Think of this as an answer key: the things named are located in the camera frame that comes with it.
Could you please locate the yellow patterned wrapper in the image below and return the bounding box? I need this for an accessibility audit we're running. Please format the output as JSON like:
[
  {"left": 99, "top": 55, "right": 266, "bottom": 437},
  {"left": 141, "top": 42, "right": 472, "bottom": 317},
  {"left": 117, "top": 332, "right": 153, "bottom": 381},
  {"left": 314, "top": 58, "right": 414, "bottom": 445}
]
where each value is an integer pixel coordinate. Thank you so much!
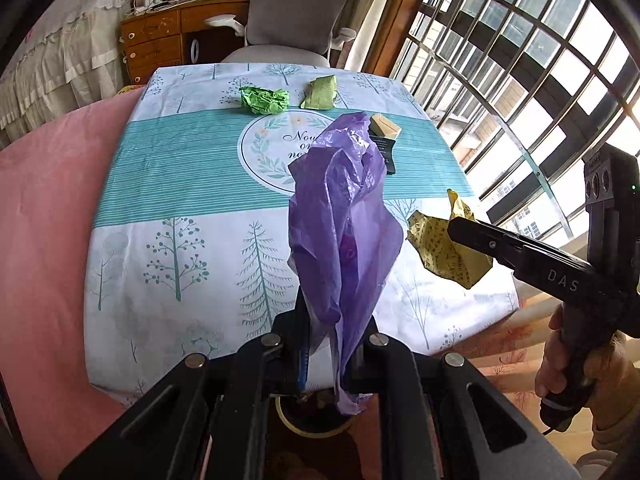
[{"left": 407, "top": 188, "right": 494, "bottom": 289}]

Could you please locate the purple plastic bag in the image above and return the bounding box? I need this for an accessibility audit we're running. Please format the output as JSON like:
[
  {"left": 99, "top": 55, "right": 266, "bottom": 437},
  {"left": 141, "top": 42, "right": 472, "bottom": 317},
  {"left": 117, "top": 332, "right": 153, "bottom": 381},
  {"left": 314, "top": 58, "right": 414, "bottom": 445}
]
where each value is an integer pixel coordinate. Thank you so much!
[{"left": 288, "top": 112, "right": 404, "bottom": 415}]

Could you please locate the black Talopn box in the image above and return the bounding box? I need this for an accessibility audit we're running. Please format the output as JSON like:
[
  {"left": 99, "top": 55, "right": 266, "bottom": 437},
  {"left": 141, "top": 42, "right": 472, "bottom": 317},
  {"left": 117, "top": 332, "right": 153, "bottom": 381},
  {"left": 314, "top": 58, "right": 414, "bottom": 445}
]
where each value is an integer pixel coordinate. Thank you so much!
[{"left": 370, "top": 132, "right": 396, "bottom": 174}]

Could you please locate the light green snack wrapper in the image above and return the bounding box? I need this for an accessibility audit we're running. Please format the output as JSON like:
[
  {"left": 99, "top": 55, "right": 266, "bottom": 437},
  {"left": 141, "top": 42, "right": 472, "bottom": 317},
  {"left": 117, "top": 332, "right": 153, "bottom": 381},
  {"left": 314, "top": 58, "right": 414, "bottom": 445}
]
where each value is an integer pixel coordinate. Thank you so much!
[{"left": 299, "top": 75, "right": 337, "bottom": 110}]

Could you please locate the green paper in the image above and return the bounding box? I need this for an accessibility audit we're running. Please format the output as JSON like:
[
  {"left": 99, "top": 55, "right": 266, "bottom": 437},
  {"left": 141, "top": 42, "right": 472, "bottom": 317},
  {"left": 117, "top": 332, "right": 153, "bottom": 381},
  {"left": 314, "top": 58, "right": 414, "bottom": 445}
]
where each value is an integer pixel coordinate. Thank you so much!
[{"left": 240, "top": 86, "right": 290, "bottom": 115}]

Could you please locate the yellow rimmed trash bin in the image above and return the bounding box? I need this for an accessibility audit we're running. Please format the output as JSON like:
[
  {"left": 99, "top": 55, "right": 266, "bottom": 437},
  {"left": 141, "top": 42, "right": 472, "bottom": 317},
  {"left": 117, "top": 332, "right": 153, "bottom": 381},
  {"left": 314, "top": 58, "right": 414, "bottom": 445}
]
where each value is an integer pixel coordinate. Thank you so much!
[{"left": 274, "top": 389, "right": 354, "bottom": 440}]

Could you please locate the right hand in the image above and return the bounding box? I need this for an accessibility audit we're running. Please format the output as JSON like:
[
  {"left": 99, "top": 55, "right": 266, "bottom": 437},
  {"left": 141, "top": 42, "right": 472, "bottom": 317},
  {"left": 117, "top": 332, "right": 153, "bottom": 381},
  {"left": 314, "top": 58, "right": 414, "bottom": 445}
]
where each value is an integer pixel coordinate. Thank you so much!
[{"left": 535, "top": 306, "right": 639, "bottom": 453}]

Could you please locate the pink floral curtain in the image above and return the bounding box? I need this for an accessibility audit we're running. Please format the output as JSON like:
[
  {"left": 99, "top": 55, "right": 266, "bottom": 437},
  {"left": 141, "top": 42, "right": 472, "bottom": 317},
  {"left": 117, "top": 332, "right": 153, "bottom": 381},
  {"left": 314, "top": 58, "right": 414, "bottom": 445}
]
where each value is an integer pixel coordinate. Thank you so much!
[{"left": 439, "top": 286, "right": 566, "bottom": 411}]

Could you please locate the metal window grille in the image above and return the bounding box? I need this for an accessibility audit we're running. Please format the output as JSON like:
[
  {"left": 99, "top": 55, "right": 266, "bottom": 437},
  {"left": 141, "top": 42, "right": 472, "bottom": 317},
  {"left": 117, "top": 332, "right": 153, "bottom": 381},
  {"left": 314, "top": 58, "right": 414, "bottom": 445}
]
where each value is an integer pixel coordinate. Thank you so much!
[{"left": 392, "top": 0, "right": 639, "bottom": 246}]

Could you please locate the tree print tablecloth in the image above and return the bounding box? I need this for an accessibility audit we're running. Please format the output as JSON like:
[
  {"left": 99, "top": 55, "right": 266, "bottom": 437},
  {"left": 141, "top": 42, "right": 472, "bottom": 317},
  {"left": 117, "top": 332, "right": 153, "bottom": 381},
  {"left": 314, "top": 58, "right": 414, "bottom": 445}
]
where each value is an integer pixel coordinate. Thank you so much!
[{"left": 81, "top": 62, "right": 522, "bottom": 409}]

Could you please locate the beige small carton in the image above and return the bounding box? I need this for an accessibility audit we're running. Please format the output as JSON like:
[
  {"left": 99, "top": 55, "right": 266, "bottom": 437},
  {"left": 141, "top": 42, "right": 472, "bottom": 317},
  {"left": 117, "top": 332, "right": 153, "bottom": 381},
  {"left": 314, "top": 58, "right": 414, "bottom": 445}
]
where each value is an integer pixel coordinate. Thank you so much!
[{"left": 370, "top": 113, "right": 401, "bottom": 140}]

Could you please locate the pink bed sheet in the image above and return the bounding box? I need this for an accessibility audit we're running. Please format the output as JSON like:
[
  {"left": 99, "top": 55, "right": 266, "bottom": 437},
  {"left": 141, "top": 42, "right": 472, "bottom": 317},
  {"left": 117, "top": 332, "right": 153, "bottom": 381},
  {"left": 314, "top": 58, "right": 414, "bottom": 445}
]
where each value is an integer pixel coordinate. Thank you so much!
[{"left": 1, "top": 90, "right": 142, "bottom": 479}]

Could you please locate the grey office chair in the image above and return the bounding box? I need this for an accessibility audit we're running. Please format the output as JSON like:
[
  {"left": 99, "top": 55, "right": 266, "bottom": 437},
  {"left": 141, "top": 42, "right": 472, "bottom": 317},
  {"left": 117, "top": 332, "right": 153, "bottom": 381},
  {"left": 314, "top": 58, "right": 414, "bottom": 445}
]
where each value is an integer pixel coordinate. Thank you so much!
[{"left": 205, "top": 0, "right": 357, "bottom": 67}]

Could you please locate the wooden desk with drawers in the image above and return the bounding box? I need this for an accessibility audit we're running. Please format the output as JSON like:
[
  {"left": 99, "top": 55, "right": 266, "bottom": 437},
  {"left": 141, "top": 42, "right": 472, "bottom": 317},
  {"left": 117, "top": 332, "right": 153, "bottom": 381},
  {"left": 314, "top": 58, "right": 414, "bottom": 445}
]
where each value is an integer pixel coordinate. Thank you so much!
[{"left": 120, "top": 0, "right": 250, "bottom": 84}]

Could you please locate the white frilled cover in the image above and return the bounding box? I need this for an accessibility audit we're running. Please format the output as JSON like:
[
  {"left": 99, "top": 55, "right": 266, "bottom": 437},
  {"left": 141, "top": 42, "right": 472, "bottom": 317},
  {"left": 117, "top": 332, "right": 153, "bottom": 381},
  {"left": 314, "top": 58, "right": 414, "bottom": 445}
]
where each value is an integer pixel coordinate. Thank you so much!
[{"left": 1, "top": 0, "right": 131, "bottom": 142}]

